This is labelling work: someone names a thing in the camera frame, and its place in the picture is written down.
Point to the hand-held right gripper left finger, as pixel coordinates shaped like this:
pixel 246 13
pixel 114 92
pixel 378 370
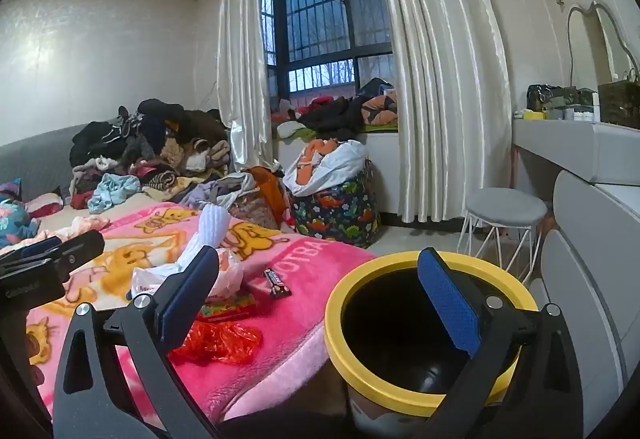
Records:
pixel 192 291

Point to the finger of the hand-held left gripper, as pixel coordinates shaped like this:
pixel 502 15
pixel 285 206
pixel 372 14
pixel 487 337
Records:
pixel 80 246
pixel 30 248

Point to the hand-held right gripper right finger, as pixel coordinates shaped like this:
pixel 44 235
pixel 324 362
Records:
pixel 447 301

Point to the red snack packet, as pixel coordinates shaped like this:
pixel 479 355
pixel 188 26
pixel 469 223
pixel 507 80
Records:
pixel 230 306

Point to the red plastic bag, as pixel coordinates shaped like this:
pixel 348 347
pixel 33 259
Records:
pixel 220 341

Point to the dark candy bar wrapper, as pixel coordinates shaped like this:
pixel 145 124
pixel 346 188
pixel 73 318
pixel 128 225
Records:
pixel 276 282

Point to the black bin with yellow rim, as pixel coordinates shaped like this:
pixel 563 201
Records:
pixel 350 359

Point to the pale pink fleece cloth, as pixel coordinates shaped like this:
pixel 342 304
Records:
pixel 80 225

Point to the blue printed plush cloth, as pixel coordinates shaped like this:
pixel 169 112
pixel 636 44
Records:
pixel 15 219

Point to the red and white pillow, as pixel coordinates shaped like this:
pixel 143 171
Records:
pixel 45 206

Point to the light blue cloth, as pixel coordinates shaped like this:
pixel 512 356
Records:
pixel 112 191

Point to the grey headboard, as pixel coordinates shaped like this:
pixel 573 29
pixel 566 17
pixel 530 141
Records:
pixel 35 159

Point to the floral patterned bag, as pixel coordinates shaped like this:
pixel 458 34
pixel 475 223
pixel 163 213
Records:
pixel 255 214

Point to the pink printed blanket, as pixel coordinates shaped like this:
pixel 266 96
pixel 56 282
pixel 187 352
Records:
pixel 295 319

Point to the pile of clothes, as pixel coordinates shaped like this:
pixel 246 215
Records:
pixel 165 144

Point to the dinosaur print bag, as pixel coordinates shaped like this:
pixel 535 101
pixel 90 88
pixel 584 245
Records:
pixel 335 214

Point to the white dressing table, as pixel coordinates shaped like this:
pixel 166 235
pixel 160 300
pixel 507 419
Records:
pixel 590 244

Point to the white and orange cloth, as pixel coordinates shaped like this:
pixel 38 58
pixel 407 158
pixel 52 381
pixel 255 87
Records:
pixel 325 164

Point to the grey vanity desk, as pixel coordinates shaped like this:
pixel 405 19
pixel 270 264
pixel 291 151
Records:
pixel 565 144

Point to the small yellow box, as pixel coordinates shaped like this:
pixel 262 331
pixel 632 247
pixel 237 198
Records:
pixel 531 115

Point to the wide cream curtain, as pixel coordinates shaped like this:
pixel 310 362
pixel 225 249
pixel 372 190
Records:
pixel 440 94

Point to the clothes heap on windowsill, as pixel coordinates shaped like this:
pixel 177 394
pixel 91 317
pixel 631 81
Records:
pixel 340 111

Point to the narrow cream curtain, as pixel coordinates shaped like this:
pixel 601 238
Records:
pixel 242 59

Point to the silver framed mirror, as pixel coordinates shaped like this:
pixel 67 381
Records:
pixel 582 49

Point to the barred window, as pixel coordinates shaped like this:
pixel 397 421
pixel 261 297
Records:
pixel 320 14

